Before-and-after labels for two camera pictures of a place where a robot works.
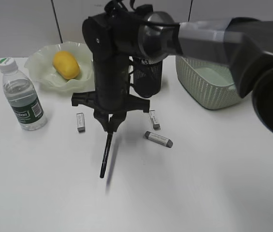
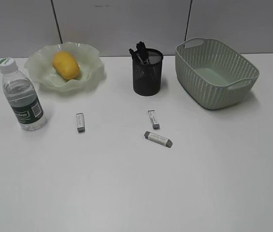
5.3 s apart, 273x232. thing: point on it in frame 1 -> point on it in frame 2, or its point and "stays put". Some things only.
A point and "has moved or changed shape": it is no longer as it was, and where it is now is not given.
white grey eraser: (155, 122) stays put
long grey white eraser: (159, 139) stays put
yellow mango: (66, 65) stays put
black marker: (109, 138) has moved or changed shape
